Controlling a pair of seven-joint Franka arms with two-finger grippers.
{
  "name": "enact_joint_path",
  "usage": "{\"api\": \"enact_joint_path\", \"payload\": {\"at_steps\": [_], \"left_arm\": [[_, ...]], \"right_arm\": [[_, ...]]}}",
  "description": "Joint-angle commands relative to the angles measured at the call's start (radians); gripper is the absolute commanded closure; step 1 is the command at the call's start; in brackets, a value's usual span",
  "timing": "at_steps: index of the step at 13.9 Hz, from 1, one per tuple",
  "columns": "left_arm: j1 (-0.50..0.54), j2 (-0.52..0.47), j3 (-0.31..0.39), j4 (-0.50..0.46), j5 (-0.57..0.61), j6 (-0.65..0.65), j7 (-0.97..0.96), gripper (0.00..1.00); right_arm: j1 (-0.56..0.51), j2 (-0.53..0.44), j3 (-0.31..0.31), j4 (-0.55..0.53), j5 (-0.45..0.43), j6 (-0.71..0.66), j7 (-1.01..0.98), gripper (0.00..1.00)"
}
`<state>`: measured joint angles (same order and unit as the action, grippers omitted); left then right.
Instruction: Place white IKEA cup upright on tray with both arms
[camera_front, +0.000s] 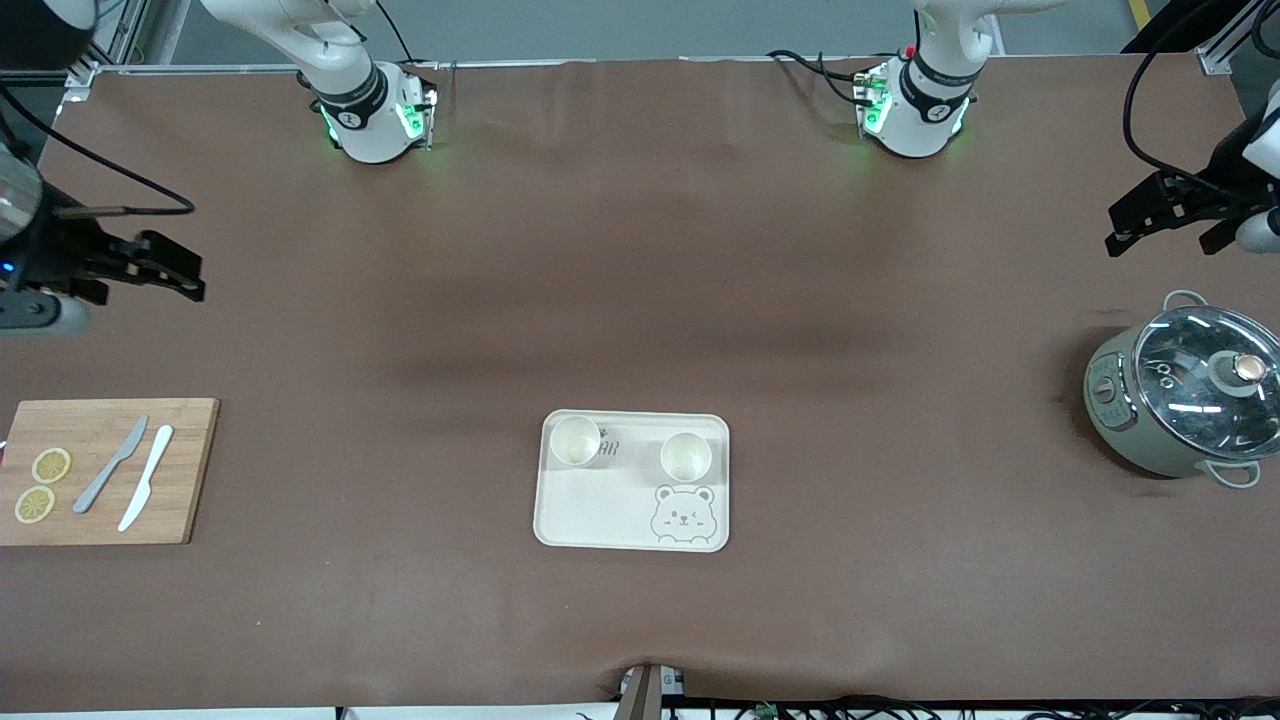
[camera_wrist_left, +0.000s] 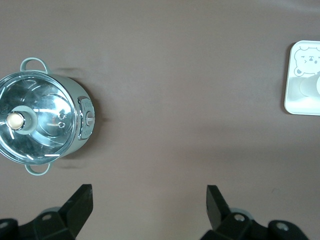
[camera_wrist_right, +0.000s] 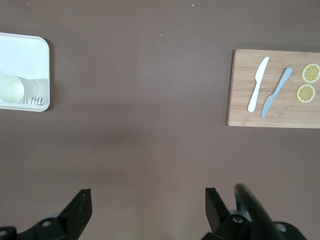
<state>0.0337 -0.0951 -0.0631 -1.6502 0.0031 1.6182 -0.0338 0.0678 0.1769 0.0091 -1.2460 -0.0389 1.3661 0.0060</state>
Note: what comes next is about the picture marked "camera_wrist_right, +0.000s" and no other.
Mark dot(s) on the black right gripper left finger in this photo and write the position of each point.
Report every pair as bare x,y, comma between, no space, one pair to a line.
72,217

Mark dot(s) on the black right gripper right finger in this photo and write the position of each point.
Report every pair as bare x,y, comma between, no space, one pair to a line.
221,225

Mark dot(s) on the white plastic cup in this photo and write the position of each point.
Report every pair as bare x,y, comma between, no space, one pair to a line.
11,88

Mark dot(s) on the cream tray with bear print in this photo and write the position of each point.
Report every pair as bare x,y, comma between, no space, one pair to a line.
25,57

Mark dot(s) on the wooden cutting board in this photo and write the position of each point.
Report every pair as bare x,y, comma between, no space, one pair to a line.
240,87

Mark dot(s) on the brown table cover mat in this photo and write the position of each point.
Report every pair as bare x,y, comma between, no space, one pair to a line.
150,100

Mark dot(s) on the white plastic knife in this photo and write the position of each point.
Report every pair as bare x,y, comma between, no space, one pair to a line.
257,85

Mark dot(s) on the grey plastic knife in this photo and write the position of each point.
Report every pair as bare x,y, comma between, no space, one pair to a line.
276,91

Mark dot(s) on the lemon slice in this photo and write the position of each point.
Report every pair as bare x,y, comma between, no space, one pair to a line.
306,93
311,73

